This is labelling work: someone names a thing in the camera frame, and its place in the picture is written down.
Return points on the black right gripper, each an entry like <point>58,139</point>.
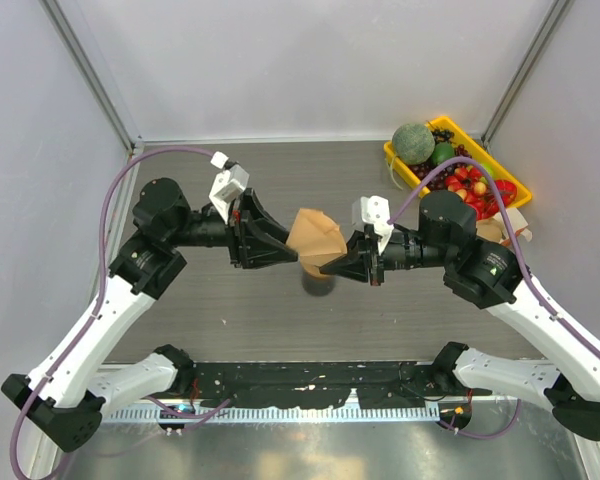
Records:
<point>354,264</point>

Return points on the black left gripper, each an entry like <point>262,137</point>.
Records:
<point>249,244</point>

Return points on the brown paper coffee filter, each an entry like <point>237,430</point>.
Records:
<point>316,238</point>

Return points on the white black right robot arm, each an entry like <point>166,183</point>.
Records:
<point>488,275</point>

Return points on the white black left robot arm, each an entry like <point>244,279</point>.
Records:
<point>64,396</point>

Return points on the glass coffee carafe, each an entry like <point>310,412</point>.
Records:
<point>318,286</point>

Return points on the dark purple grape bunch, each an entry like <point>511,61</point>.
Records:
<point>440,181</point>

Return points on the green netted melon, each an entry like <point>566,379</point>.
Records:
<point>413,143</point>

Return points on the red yellow cherries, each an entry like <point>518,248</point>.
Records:
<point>471,187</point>

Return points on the green lime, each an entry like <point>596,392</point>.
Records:
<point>442,152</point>

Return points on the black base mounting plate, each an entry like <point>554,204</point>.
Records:
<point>315,385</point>

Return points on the black grape cluster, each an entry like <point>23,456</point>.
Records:
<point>441,135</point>

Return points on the green apple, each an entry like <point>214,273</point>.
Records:
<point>488,169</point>

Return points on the yellow plastic fruit tray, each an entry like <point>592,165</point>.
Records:
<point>477,151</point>

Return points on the red tomato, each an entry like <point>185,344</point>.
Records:
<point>508,191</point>

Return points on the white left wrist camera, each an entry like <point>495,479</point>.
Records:
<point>229,183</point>

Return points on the white slotted cable duct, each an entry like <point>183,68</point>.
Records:
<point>350,412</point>

